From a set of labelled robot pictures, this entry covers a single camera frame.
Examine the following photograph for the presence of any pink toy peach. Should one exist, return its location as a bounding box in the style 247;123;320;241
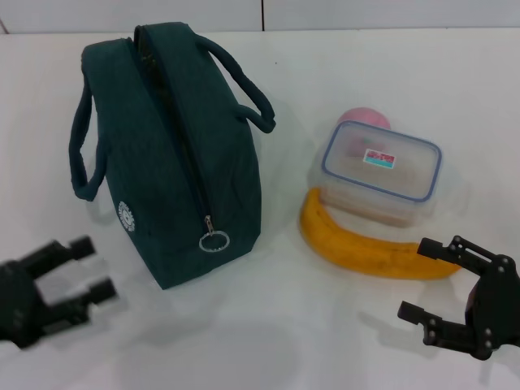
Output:
336;106;393;132

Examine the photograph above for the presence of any clear container with blue-rimmed lid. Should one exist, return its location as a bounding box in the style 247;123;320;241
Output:
310;120;443;228

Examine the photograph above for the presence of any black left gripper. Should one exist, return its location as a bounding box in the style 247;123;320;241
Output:
0;235;119;349

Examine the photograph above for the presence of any dark teal insulated lunch bag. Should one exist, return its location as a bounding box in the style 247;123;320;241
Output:
68;22;277;292

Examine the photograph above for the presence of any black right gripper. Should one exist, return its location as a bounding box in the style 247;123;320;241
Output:
397;234;520;361

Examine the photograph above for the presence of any yellow banana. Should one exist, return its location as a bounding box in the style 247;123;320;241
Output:
299;187;464;282

